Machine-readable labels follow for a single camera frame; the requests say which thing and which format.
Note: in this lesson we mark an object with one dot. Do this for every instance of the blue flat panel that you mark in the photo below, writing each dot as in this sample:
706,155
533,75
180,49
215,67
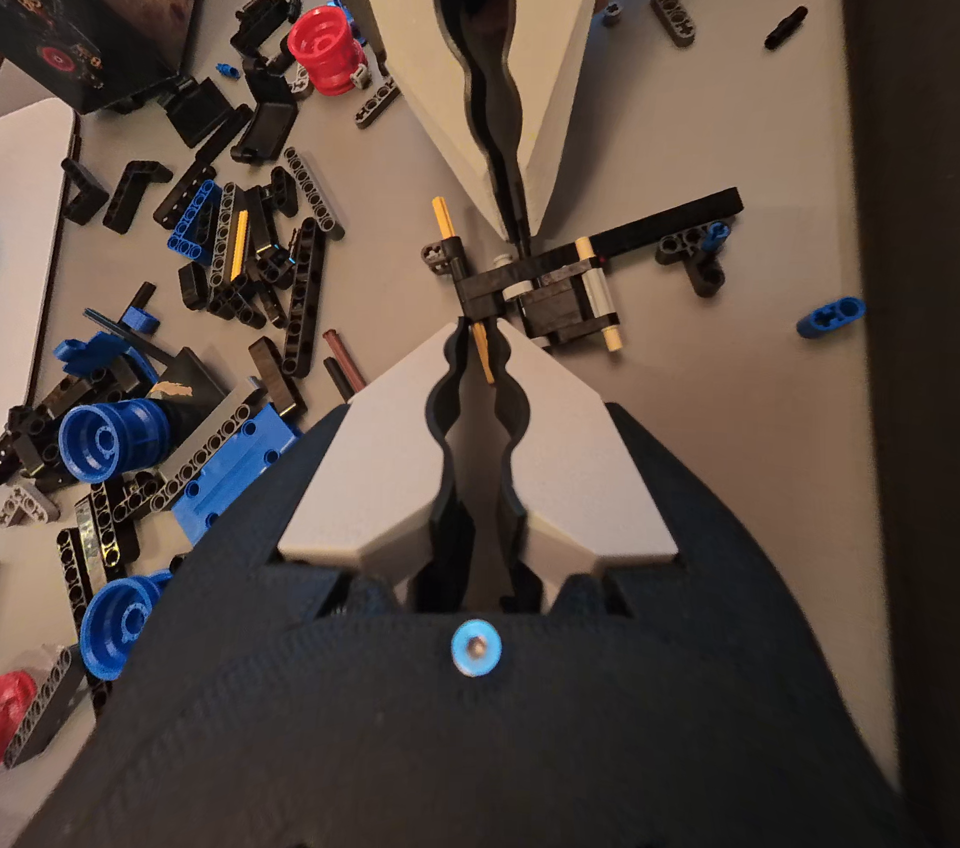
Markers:
232,473

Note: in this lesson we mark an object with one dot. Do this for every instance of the small blue two-hole beam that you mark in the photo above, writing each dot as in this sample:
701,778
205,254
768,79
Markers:
831,317

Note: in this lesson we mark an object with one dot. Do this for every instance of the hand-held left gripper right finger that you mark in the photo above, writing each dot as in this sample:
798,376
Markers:
592,488

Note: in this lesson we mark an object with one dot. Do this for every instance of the pile of black beams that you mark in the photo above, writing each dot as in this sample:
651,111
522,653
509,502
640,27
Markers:
304,300

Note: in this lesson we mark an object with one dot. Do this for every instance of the black beam assembly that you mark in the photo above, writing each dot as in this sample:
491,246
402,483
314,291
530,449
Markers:
555,308

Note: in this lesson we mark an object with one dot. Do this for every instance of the grey thin beam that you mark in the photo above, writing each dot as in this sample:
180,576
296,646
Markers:
673,15

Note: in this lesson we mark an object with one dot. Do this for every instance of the short black axle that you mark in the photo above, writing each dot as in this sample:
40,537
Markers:
337,379

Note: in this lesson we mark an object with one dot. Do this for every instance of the long grey beam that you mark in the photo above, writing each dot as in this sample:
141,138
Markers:
315,192

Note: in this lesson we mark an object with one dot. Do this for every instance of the dark grey thin liftarm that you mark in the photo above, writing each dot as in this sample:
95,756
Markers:
377,103

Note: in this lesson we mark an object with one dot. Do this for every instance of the black perforated panel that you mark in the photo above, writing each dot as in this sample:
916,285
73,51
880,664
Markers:
907,338

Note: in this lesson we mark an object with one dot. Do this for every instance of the black flat panel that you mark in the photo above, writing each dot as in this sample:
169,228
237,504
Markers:
196,109

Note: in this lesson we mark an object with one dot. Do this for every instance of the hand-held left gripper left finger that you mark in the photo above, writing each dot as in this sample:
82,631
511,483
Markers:
360,488

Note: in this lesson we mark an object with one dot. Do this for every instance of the small blue connector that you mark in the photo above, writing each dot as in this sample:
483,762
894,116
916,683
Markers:
141,321

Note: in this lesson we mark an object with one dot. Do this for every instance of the red wheel rim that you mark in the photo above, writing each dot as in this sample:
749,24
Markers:
15,709
322,49

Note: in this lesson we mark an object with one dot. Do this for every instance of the blue curved panel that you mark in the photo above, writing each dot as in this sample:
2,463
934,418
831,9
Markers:
352,19

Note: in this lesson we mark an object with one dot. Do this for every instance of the black T-shaped beam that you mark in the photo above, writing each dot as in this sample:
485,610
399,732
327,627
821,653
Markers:
690,248

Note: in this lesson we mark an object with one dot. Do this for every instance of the yellow axle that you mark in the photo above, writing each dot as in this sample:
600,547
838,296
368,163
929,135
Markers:
240,246

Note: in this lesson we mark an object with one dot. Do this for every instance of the dark grey beam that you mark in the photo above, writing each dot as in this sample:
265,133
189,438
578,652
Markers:
225,237

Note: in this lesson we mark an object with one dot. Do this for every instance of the light grey L-shaped liftarm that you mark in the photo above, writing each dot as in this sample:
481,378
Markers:
26,503

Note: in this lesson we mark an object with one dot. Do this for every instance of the white booklet stand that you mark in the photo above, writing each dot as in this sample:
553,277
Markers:
30,225

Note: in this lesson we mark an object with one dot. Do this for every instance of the brown axle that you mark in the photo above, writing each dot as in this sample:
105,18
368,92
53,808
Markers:
346,360

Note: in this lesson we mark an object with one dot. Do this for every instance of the blue wheel rim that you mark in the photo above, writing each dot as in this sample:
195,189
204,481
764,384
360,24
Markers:
120,627
105,443

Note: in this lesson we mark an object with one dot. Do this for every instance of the black frame subassembly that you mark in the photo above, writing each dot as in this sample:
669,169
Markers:
37,428

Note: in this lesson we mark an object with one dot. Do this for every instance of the blue angled panel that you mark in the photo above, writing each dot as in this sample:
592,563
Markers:
90,353

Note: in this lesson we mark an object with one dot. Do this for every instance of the blue frame beam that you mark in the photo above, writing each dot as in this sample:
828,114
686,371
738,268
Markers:
193,222

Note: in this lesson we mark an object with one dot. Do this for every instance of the black bent beam cluster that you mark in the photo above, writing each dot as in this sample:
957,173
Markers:
259,23

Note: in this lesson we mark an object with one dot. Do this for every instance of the thin black axle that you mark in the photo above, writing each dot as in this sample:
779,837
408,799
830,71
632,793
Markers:
135,338

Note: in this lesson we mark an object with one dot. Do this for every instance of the black curved panel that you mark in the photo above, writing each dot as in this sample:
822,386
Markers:
264,132

